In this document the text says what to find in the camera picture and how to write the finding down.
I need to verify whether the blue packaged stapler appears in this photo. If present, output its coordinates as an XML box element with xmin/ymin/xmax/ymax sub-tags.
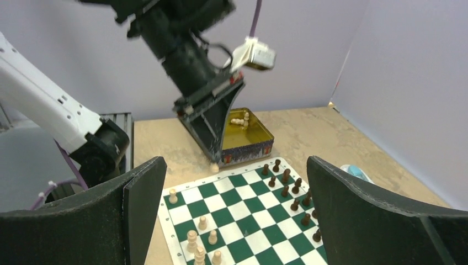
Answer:
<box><xmin>340</xmin><ymin>164</ymin><xmax>374</xmax><ymax>184</ymax></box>

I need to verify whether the white pawn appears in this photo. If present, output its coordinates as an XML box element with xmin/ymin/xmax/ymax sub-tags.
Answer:
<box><xmin>208</xmin><ymin>230</ymin><xmax>218</xmax><ymax>245</ymax></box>
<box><xmin>198</xmin><ymin>216</ymin><xmax>208</xmax><ymax>231</ymax></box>
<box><xmin>211</xmin><ymin>251</ymin><xmax>222</xmax><ymax>265</ymax></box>
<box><xmin>243</xmin><ymin>112</ymin><xmax>250</xmax><ymax>128</ymax></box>

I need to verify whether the dark chess piece c7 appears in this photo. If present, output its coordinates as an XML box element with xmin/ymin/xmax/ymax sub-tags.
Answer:
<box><xmin>281</xmin><ymin>185</ymin><xmax>289</xmax><ymax>198</ymax></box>

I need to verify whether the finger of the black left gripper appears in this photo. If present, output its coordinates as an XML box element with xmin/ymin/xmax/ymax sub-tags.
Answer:
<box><xmin>180</xmin><ymin>86</ymin><xmax>243</xmax><ymax>163</ymax></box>

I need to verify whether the gold tin with white pieces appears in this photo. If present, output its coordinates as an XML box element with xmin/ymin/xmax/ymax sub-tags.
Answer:
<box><xmin>218</xmin><ymin>108</ymin><xmax>274</xmax><ymax>168</ymax></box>

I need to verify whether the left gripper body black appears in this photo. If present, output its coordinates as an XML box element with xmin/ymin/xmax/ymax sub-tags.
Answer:
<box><xmin>172</xmin><ymin>71</ymin><xmax>244</xmax><ymax>121</ymax></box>

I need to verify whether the white chess piece horizontal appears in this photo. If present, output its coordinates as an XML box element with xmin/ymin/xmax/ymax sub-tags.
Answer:
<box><xmin>230</xmin><ymin>119</ymin><xmax>245</xmax><ymax>126</ymax></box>

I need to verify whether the dark chess piece d7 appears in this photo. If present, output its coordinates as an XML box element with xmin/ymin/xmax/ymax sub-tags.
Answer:
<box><xmin>290</xmin><ymin>199</ymin><xmax>300</xmax><ymax>211</ymax></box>

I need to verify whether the dark chess piece e8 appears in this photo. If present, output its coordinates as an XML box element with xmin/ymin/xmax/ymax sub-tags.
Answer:
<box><xmin>311</xmin><ymin>209</ymin><xmax>318</xmax><ymax>220</ymax></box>

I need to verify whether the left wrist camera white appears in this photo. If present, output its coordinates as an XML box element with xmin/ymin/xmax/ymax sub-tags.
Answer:
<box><xmin>224</xmin><ymin>36</ymin><xmax>276</xmax><ymax>73</ymax></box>

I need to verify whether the dark chess piece b7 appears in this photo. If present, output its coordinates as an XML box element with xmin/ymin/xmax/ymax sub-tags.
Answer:
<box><xmin>268</xmin><ymin>176</ymin><xmax>276</xmax><ymax>188</ymax></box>

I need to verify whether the dark chess piece c8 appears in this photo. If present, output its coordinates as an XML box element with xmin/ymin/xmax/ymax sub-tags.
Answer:
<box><xmin>291</xmin><ymin>177</ymin><xmax>302</xmax><ymax>194</ymax></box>

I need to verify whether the dark chess piece a7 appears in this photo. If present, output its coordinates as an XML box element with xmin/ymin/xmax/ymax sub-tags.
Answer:
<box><xmin>261</xmin><ymin>164</ymin><xmax>269</xmax><ymax>176</ymax></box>

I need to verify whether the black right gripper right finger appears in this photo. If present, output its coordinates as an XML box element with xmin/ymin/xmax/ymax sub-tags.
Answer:
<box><xmin>307</xmin><ymin>156</ymin><xmax>467</xmax><ymax>264</ymax></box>

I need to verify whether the dark chess piece e7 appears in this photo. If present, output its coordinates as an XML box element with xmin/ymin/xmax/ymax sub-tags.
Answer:
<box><xmin>301</xmin><ymin>213</ymin><xmax>311</xmax><ymax>226</ymax></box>

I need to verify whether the green white chess board mat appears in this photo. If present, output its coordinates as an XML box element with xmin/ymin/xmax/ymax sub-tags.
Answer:
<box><xmin>158</xmin><ymin>157</ymin><xmax>327</xmax><ymax>264</ymax></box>

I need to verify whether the dark chess piece f7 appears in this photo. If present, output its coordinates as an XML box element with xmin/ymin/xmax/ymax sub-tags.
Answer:
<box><xmin>312</xmin><ymin>229</ymin><xmax>321</xmax><ymax>242</ymax></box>

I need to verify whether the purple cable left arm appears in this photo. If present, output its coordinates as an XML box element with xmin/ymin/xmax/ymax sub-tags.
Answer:
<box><xmin>29</xmin><ymin>0</ymin><xmax>264</xmax><ymax>211</ymax></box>

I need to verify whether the dark chess piece b8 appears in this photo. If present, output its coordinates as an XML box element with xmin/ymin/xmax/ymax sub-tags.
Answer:
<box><xmin>281</xmin><ymin>168</ymin><xmax>291</xmax><ymax>184</ymax></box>

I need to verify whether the dark chess piece d8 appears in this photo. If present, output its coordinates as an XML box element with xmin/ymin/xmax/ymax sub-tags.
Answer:
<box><xmin>302</xmin><ymin>189</ymin><xmax>311</xmax><ymax>207</ymax></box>

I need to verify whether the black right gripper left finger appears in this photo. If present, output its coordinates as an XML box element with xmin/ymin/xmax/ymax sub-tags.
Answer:
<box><xmin>1</xmin><ymin>156</ymin><xmax>167</xmax><ymax>264</ymax></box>

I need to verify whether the dark chess piece a8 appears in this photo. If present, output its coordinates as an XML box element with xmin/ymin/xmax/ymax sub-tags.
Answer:
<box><xmin>272</xmin><ymin>159</ymin><xmax>281</xmax><ymax>173</ymax></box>

